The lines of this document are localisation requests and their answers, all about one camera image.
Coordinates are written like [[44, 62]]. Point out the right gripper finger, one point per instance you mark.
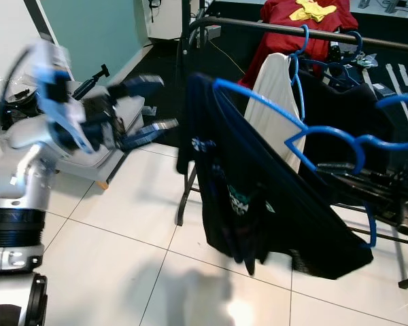
[[357, 187], [347, 168]]

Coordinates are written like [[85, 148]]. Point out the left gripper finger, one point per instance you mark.
[[139, 87], [149, 130]]

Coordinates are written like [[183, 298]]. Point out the black printed t-shirt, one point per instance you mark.
[[258, 204]]

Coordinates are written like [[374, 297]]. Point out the blue plastic clothes hanger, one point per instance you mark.
[[306, 41], [359, 42], [258, 98]]

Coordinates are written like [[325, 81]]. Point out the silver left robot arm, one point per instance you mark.
[[20, 176]]

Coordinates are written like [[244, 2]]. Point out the grey cushioned ottoman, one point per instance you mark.
[[88, 166]]

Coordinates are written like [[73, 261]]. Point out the black hanging garment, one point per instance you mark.
[[340, 109]]

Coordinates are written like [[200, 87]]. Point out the white cabinet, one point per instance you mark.
[[164, 20]]

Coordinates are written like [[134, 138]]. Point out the small grey box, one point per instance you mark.
[[212, 34]]

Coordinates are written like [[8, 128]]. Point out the long white flat strip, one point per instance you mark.
[[391, 75]]

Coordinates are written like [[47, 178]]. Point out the red garment with yellow star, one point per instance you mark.
[[285, 13]]

